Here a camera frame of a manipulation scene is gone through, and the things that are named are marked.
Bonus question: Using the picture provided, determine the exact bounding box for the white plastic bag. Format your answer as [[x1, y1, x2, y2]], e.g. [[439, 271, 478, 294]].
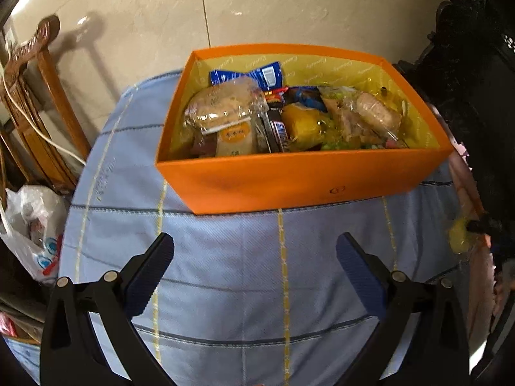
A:
[[0, 185, 69, 286]]

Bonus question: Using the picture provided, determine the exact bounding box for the dark carved wooden sofa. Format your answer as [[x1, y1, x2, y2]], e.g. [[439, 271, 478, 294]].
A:
[[392, 0, 515, 226]]

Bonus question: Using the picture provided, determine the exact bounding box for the green clear snack packet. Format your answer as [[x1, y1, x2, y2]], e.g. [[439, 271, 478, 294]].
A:
[[322, 134, 387, 150]]

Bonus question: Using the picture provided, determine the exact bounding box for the pastry packet with orange label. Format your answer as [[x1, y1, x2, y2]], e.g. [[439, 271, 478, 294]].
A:
[[215, 121, 258, 157]]

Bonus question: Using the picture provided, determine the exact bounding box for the large blue snack packet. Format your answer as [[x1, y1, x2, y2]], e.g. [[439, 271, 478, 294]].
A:
[[209, 61, 284, 90]]

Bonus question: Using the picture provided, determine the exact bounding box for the white cable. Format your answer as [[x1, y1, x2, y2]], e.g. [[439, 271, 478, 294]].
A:
[[2, 44, 87, 165]]

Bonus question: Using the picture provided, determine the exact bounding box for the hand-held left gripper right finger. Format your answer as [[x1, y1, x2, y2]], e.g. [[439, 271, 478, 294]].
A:
[[336, 232, 471, 386]]

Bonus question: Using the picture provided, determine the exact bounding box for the pink cloth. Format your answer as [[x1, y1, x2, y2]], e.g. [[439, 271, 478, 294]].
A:
[[428, 102, 500, 354]]

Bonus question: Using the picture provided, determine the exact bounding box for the brown bread packet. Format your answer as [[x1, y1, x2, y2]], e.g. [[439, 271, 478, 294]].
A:
[[356, 90, 403, 134]]

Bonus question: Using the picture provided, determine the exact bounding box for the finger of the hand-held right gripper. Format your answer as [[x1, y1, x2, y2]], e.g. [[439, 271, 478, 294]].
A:
[[464, 214, 503, 246]]

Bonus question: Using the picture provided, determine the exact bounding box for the brown wooden chair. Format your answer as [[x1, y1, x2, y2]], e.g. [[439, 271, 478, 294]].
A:
[[0, 15, 91, 194]]

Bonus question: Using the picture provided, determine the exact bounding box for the beige pastry packet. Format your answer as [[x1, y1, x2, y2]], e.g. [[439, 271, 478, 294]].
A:
[[322, 88, 365, 145]]

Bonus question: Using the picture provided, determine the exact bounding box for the yellow snack packet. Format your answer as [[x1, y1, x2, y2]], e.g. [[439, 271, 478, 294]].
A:
[[448, 216, 481, 255]]

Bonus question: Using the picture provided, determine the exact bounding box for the brown chocolate bar packet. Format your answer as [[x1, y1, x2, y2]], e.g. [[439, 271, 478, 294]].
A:
[[263, 106, 289, 153]]

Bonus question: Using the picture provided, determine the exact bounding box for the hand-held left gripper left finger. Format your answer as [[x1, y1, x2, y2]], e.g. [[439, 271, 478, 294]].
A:
[[39, 232, 175, 386]]

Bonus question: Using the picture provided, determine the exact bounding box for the blue checked tablecloth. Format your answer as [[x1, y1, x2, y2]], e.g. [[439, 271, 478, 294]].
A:
[[8, 70, 483, 386]]

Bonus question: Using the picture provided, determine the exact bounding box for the dark blue biscuit packet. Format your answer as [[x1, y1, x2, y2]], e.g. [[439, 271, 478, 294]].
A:
[[287, 86, 327, 112]]

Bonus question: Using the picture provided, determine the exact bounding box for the round brown cake packet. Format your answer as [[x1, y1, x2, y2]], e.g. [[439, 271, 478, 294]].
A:
[[184, 76, 269, 135]]

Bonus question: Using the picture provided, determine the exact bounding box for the red chip packet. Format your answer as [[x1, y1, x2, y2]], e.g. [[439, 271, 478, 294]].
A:
[[266, 87, 289, 107]]

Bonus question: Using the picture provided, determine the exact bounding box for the orange cardboard box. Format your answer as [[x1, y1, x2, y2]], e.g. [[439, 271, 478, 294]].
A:
[[156, 46, 455, 215]]

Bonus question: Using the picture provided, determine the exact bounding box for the yellow packet with barcode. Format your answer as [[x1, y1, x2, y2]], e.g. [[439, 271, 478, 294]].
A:
[[281, 102, 324, 142]]

